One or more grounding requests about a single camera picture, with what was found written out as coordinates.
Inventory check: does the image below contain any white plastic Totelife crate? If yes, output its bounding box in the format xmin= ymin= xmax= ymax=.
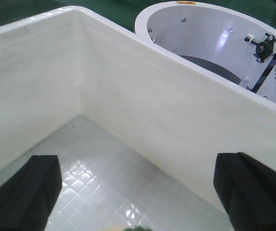
xmin=0 ymin=6 xmax=276 ymax=231

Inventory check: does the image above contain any white curved conveyor frame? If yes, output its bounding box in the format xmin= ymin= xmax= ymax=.
xmin=134 ymin=1 xmax=276 ymax=103

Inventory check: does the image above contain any yellow round plush toy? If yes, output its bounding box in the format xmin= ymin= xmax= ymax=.
xmin=104 ymin=225 xmax=153 ymax=231

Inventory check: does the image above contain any green conveyor belt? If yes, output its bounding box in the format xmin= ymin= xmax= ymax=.
xmin=0 ymin=0 xmax=276 ymax=33

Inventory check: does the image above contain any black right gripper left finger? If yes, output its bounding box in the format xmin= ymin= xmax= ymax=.
xmin=0 ymin=155 xmax=62 ymax=231

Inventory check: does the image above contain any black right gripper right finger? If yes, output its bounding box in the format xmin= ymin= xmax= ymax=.
xmin=213 ymin=153 xmax=276 ymax=231

